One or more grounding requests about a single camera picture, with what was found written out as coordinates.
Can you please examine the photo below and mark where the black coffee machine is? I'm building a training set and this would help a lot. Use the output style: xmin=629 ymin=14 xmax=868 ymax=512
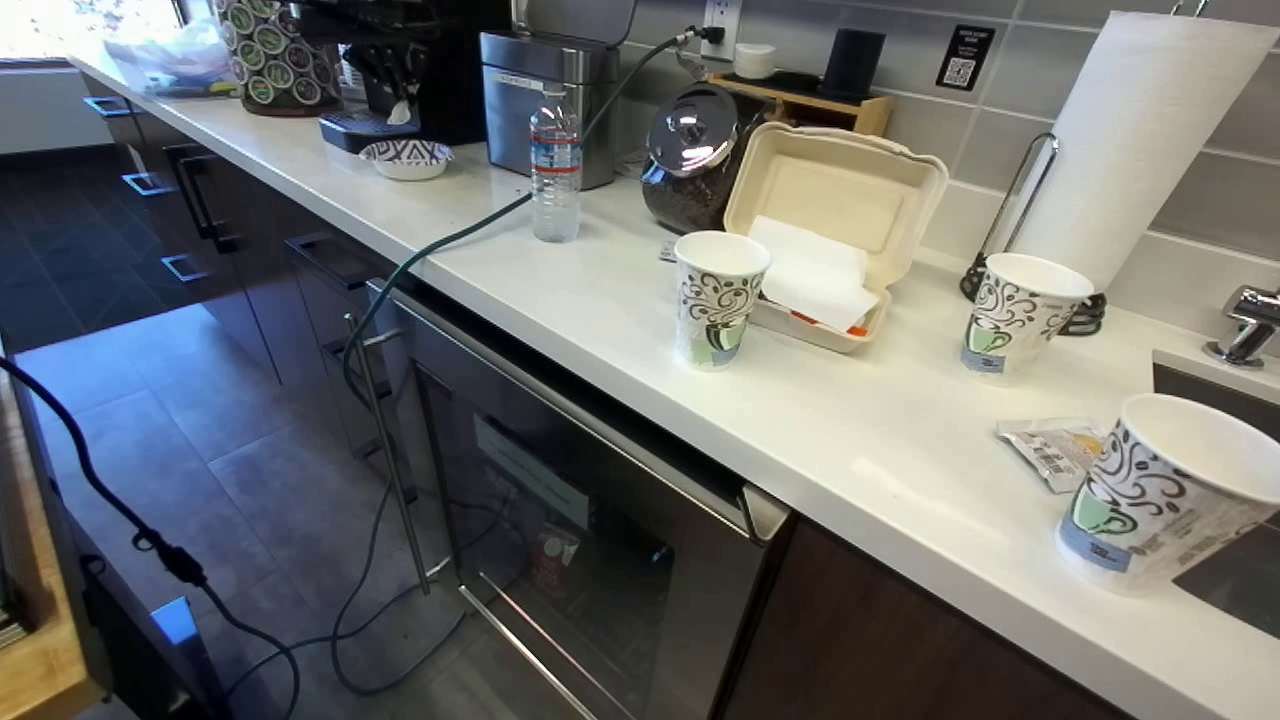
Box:
xmin=317 ymin=0 xmax=519 ymax=155

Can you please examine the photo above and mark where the thick black cable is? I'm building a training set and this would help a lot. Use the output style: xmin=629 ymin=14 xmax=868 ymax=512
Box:
xmin=0 ymin=358 xmax=304 ymax=720

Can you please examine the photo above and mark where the stainless steel box appliance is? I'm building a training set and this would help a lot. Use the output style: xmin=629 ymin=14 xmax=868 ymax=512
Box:
xmin=477 ymin=29 xmax=618 ymax=194

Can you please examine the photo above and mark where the dark drawer cabinet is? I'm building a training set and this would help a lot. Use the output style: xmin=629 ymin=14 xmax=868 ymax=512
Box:
xmin=76 ymin=72 xmax=412 ymax=466

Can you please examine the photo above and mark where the dark green power cable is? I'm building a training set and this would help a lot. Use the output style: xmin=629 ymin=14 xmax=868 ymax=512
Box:
xmin=220 ymin=25 xmax=711 ymax=704

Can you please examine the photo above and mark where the black equipment box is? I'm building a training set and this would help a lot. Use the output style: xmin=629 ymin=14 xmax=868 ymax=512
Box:
xmin=76 ymin=553 xmax=230 ymax=720

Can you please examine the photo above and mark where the white paper towel roll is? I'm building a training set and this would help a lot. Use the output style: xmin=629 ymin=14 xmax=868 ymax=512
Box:
xmin=1012 ymin=9 xmax=1280 ymax=296

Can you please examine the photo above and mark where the white wall outlet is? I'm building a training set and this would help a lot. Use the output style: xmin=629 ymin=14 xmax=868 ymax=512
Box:
xmin=700 ymin=0 xmax=746 ymax=58

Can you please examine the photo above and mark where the dark sink basin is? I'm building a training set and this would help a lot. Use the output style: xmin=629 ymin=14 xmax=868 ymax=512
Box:
xmin=1153 ymin=358 xmax=1280 ymax=642

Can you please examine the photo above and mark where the stainless steel dishwasher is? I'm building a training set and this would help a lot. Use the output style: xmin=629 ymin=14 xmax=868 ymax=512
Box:
xmin=381 ymin=281 xmax=793 ymax=720

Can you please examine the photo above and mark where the beige clamshell takeout container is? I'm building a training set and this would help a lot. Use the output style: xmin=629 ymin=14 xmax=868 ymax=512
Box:
xmin=720 ymin=119 xmax=952 ymax=362

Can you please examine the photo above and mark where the white paper napkin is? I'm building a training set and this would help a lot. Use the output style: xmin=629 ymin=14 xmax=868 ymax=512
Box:
xmin=744 ymin=211 xmax=883 ymax=337

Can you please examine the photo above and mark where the black wall sign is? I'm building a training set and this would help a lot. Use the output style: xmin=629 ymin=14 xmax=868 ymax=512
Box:
xmin=932 ymin=20 xmax=1001 ymax=96

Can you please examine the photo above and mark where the clear plastic water bottle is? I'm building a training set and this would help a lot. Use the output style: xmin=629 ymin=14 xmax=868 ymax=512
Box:
xmin=522 ymin=79 xmax=589 ymax=247

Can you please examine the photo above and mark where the chrome faucet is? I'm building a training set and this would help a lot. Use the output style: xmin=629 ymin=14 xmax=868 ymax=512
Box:
xmin=1202 ymin=281 xmax=1280 ymax=371

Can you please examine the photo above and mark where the circle patterned pod holder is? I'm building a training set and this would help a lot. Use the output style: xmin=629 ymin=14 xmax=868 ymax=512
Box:
xmin=212 ymin=0 xmax=341 ymax=119

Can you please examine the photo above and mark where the light wooden table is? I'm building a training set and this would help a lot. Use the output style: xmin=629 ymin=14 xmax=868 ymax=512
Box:
xmin=0 ymin=371 xmax=99 ymax=720

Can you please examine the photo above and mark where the short patterned paper cup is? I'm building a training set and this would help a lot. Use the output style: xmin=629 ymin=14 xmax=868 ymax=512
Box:
xmin=954 ymin=247 xmax=1096 ymax=382

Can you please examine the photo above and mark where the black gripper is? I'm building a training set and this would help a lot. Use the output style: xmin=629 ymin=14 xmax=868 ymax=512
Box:
xmin=330 ymin=33 xmax=435 ymax=129

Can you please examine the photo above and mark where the dark brown cabinet door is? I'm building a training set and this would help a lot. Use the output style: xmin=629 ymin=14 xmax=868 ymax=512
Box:
xmin=715 ymin=512 xmax=1135 ymax=720

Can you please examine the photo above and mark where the slim patterned paper cup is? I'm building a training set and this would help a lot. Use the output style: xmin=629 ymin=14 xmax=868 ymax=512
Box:
xmin=667 ymin=227 xmax=773 ymax=371

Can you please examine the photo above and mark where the wooden wall shelf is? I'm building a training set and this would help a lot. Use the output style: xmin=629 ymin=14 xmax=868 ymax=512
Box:
xmin=700 ymin=72 xmax=899 ymax=140

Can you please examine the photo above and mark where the black wire towel holder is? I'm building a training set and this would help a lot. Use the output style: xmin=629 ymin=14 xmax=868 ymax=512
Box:
xmin=954 ymin=129 xmax=1112 ymax=341

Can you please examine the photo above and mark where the large patterned paper cup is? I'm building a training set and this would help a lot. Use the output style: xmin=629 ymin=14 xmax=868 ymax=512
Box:
xmin=1055 ymin=390 xmax=1280 ymax=584

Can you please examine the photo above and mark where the clear plastic bag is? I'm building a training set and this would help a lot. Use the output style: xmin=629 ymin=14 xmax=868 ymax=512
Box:
xmin=99 ymin=9 xmax=248 ymax=99

